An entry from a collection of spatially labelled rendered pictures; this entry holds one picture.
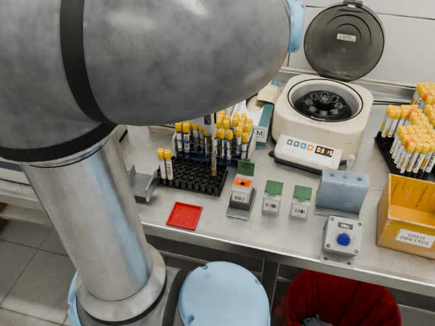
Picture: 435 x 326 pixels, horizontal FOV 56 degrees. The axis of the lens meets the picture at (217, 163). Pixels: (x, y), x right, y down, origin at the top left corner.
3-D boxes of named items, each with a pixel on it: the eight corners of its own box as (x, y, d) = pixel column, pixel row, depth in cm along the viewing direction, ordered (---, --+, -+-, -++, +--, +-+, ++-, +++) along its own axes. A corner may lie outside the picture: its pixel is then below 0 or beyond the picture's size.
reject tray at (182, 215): (166, 225, 94) (166, 222, 93) (175, 203, 99) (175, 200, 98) (194, 231, 93) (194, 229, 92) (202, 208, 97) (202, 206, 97)
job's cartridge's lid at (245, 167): (237, 158, 92) (238, 156, 93) (236, 174, 95) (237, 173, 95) (255, 161, 91) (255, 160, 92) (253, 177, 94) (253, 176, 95)
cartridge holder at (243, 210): (225, 216, 96) (226, 206, 93) (235, 188, 102) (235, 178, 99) (248, 220, 95) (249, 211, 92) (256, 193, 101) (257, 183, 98)
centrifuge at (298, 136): (258, 158, 110) (262, 122, 102) (290, 99, 130) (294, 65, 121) (349, 184, 103) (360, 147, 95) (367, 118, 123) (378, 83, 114)
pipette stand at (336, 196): (314, 214, 96) (322, 184, 89) (316, 192, 101) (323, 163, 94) (358, 221, 94) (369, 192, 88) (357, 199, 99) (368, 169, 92)
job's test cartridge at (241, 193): (231, 206, 96) (232, 187, 92) (235, 191, 99) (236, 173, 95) (247, 209, 95) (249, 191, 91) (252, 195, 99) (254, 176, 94)
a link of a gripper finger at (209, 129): (189, 130, 93) (188, 95, 86) (214, 134, 92) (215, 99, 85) (184, 138, 90) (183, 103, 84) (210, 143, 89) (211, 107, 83)
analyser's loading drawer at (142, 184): (70, 185, 100) (65, 170, 96) (83, 167, 105) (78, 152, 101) (148, 201, 96) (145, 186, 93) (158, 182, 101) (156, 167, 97)
